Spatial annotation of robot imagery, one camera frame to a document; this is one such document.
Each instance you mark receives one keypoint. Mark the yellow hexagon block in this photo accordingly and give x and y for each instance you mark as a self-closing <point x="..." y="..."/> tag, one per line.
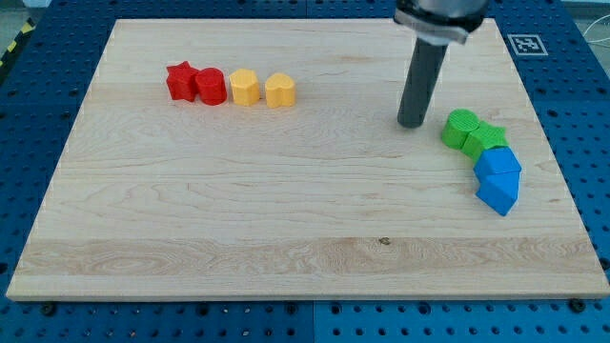
<point x="245" y="87"/>

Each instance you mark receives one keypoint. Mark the yellow heart block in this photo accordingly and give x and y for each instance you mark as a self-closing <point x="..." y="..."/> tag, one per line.
<point x="280" y="90"/>

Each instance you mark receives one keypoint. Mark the white fiducial marker tag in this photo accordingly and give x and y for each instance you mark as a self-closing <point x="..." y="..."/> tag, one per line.
<point x="527" y="44"/>

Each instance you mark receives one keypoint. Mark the green star block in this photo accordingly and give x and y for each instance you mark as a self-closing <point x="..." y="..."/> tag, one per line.
<point x="485" y="137"/>

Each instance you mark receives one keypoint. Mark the blue pentagon block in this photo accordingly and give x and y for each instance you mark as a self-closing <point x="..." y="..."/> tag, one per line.
<point x="496" y="161"/>

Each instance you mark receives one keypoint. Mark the black yellow hazard tape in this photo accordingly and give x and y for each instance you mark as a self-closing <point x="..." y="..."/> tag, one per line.
<point x="18" y="43"/>

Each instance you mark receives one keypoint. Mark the light wooden board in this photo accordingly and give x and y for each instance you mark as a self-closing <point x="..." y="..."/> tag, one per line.
<point x="157" y="199"/>

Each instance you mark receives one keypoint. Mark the green cylinder block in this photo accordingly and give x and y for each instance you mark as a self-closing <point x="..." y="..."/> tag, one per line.
<point x="460" y="123"/>

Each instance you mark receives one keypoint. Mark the red star block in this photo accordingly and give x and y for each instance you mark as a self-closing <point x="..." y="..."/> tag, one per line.
<point x="180" y="81"/>

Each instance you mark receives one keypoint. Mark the red cylinder block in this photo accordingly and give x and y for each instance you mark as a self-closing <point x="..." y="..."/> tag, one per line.
<point x="211" y="87"/>

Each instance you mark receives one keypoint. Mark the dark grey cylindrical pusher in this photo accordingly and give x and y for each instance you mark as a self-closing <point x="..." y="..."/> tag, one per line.
<point x="420" y="83"/>

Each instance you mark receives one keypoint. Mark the blue cube block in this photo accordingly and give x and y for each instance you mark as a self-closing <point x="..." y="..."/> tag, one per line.
<point x="499" y="191"/>

